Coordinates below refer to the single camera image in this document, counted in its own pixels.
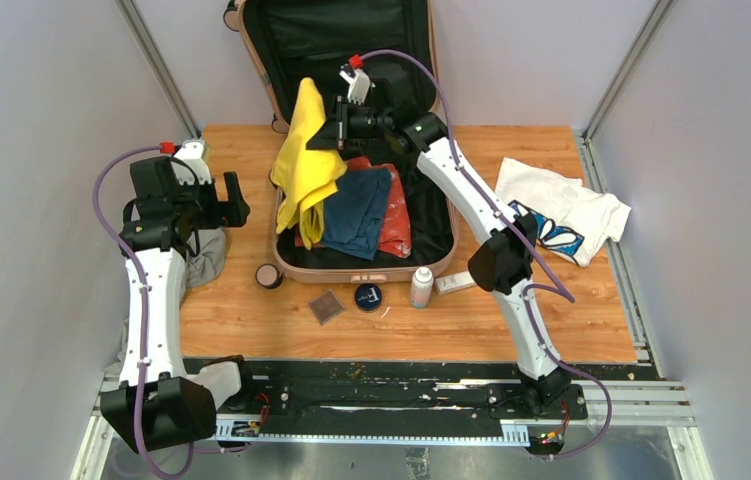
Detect grey cloth garment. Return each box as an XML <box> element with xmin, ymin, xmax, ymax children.
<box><xmin>104</xmin><ymin>228</ymin><xmax>227</xmax><ymax>376</ymax></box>

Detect yellow garment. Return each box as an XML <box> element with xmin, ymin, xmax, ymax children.
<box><xmin>270</xmin><ymin>77</ymin><xmax>347</xmax><ymax>250</ymax></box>

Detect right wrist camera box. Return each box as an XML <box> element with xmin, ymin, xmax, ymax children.
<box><xmin>339</xmin><ymin>65</ymin><xmax>372</xmax><ymax>105</ymax></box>

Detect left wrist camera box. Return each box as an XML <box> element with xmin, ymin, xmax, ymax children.
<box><xmin>172</xmin><ymin>139</ymin><xmax>212</xmax><ymax>185</ymax></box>

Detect dark blue garment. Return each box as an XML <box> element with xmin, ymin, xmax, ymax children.
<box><xmin>320</xmin><ymin>168</ymin><xmax>392</xmax><ymax>261</ymax></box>

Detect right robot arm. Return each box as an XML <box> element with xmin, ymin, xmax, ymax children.
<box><xmin>307</xmin><ymin>97</ymin><xmax>571</xmax><ymax>418</ymax></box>

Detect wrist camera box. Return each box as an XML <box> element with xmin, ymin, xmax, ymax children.
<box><xmin>172</xmin><ymin>139</ymin><xmax>212</xmax><ymax>185</ymax></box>
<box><xmin>339</xmin><ymin>65</ymin><xmax>372</xmax><ymax>105</ymax></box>

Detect red white tie-dye shorts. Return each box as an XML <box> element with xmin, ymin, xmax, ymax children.
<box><xmin>315</xmin><ymin>157</ymin><xmax>412</xmax><ymax>259</ymax></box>

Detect aluminium frame rails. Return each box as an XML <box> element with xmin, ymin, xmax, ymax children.
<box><xmin>70</xmin><ymin>377</ymin><xmax>714</xmax><ymax>480</ymax></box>

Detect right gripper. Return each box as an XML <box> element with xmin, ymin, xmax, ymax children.
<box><xmin>309</xmin><ymin>94</ymin><xmax>394</xmax><ymax>151</ymax></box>

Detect white rectangular tube box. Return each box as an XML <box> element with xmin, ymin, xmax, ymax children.
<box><xmin>434</xmin><ymin>271</ymin><xmax>476</xmax><ymax>295</ymax></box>

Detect white t-shirt blue print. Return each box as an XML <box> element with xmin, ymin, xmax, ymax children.
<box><xmin>494</xmin><ymin>158</ymin><xmax>631</xmax><ymax>268</ymax></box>

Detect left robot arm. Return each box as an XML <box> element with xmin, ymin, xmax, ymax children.
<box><xmin>101</xmin><ymin>154</ymin><xmax>258</xmax><ymax>454</ymax></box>

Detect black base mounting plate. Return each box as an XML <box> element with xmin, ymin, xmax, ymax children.
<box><xmin>219</xmin><ymin>359</ymin><xmax>588</xmax><ymax>438</ymax></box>

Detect white pink bottle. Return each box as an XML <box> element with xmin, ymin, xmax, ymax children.
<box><xmin>409</xmin><ymin>267</ymin><xmax>434</xmax><ymax>309</ymax></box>

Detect round dark blue tin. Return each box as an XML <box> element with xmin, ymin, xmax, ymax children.
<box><xmin>354</xmin><ymin>283</ymin><xmax>383</xmax><ymax>313</ymax></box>

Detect pink open suitcase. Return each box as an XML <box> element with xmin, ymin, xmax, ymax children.
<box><xmin>224</xmin><ymin>0</ymin><xmax>459</xmax><ymax>283</ymax></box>

